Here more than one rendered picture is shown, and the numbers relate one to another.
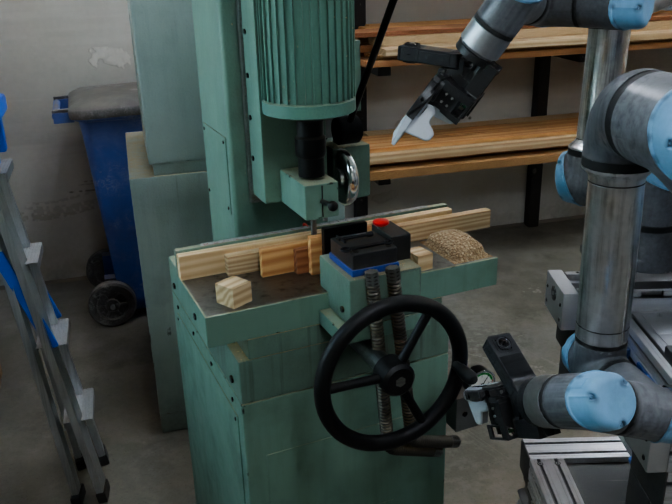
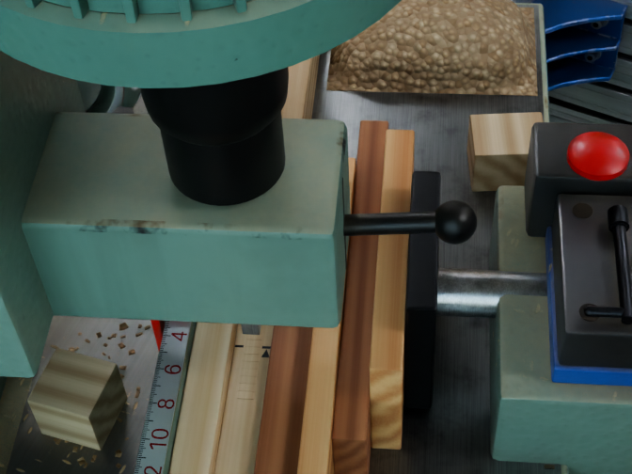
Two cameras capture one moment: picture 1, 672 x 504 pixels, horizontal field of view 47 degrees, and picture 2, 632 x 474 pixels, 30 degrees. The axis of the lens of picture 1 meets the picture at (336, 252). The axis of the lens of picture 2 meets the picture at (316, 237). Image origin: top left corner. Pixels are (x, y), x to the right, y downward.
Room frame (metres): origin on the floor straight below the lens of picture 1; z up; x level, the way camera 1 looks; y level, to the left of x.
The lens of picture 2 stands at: (1.22, 0.33, 1.45)
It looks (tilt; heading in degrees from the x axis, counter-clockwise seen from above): 50 degrees down; 302
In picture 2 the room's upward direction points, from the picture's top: 4 degrees counter-clockwise
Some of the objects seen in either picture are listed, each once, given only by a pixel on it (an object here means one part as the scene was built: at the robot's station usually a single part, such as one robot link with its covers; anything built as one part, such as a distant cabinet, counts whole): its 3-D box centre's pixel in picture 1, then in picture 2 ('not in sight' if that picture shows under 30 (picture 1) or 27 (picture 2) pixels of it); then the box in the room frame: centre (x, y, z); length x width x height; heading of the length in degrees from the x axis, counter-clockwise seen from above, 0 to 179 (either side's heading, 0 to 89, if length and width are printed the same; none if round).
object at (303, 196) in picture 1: (309, 195); (196, 227); (1.46, 0.05, 1.03); 0.14 x 0.07 x 0.09; 23
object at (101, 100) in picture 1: (145, 198); not in sight; (3.22, 0.83, 0.48); 0.64 x 0.54 x 0.97; 107
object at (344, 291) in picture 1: (369, 283); (617, 338); (1.27, -0.06, 0.92); 0.15 x 0.13 x 0.09; 113
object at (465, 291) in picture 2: (351, 251); (479, 293); (1.34, -0.03, 0.95); 0.09 x 0.07 x 0.09; 113
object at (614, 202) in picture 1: (610, 239); not in sight; (1.01, -0.39, 1.09); 0.12 x 0.11 x 0.49; 102
